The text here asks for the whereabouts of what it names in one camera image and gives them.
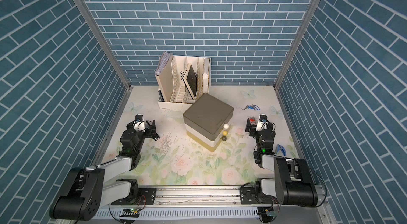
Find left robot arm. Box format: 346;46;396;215
49;115;160;222

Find white file organizer rack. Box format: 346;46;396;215
155;52;212;111

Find floral table mat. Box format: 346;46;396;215
103;86;299;186

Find red key ring keys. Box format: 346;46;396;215
249;117;257;124

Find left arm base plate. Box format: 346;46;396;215
111;188;157;206

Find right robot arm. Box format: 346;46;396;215
240;117;320;208

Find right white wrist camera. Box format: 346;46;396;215
256;114;268;131

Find black framed tablet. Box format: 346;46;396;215
182;64;197;100

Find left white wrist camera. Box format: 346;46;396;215
133;114;145;131

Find aluminium mounting rail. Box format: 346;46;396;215
78;185;336;224

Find blue clip on mat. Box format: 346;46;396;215
275;144;287;157

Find purple paper folder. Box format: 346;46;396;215
155;51;173;77

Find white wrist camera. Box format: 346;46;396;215
133;114;145;131
256;114;268;131

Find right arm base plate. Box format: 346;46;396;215
240;185;279;205

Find right green circuit board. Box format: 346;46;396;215
258;208;279;224

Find blue tag keys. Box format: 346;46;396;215
244;104;260;111

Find olive drawer cabinet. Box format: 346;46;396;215
183;93;234;152

